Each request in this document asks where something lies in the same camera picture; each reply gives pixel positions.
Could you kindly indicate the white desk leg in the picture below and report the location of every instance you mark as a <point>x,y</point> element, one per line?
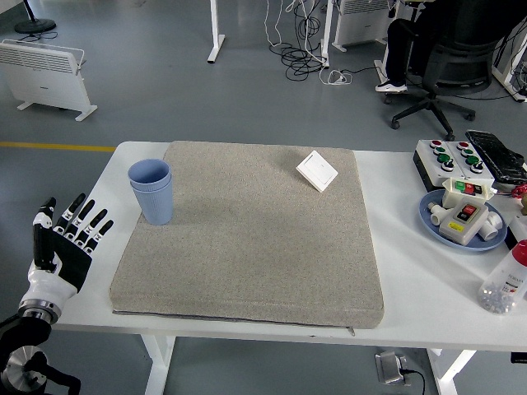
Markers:
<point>215,33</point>
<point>325,37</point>
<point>381,68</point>

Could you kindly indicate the clear red-capped bead bottle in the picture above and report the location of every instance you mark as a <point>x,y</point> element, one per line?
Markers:
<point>504,280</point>

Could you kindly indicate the black table controller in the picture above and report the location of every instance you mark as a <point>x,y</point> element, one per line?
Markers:
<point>519,357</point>

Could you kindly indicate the person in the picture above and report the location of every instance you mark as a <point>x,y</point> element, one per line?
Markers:
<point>397,53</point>

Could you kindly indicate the blue ribbed cup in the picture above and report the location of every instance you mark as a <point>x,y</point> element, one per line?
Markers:
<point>148,170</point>
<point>156,207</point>

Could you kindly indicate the white wall switch plate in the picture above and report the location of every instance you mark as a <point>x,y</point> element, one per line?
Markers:
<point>317,170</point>

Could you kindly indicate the white red-green switch box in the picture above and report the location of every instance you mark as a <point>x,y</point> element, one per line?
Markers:
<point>453,195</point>

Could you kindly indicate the black fan stand base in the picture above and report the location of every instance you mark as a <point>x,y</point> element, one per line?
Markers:
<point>35,26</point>

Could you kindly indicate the white table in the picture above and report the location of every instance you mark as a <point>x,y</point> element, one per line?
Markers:
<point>411,288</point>

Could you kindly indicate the black office chair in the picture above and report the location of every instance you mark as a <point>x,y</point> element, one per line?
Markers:
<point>453,61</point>

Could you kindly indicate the white panel heater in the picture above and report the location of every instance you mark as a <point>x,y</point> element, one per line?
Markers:
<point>41,78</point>
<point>358,24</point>

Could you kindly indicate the small red object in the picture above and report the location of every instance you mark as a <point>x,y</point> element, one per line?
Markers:
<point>520,191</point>

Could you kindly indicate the silver foot pedal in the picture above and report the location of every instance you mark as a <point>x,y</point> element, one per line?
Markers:
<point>389,366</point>

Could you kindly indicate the white push-button control box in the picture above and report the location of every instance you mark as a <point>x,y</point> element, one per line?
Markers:
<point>428,160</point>
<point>486,173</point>

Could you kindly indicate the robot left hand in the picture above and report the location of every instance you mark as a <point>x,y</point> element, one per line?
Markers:
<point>66,263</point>

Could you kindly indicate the black plastic-wrapped object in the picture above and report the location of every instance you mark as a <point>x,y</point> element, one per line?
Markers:
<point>498,156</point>

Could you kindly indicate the blue plate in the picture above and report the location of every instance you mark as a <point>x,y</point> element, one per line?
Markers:
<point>426,222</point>

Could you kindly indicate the small brown object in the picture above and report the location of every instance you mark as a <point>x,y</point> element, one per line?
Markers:
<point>524,205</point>

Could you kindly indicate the white desk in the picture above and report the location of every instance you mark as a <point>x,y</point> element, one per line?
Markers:
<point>499,72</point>

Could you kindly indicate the white pipe fitting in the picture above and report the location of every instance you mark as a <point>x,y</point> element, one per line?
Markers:
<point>437,214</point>
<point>492,228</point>

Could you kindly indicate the grey red-button switch box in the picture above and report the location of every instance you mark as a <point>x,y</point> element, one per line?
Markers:
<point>457,230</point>

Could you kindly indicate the grey-brown mat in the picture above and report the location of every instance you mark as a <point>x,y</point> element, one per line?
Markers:
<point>280,247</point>

